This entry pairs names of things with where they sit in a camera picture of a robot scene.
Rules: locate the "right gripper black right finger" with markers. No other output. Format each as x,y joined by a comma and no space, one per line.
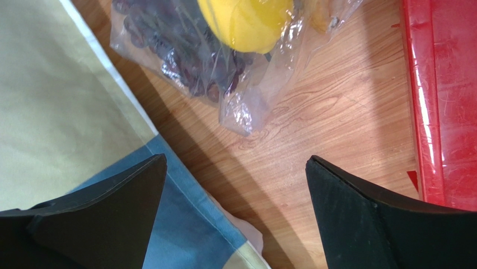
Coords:
364,225

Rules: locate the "clear zip top bag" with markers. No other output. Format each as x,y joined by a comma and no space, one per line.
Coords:
271,75

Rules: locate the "dark fake grape bunch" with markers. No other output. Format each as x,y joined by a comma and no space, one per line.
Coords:
173,40

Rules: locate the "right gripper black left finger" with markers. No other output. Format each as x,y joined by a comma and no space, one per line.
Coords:
105,225

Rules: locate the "yellow fake lemon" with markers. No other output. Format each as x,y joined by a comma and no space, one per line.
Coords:
247,26

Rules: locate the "striped blue beige pillow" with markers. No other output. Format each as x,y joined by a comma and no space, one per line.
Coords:
69,120

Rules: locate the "red plastic tray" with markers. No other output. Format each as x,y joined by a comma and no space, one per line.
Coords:
439,39

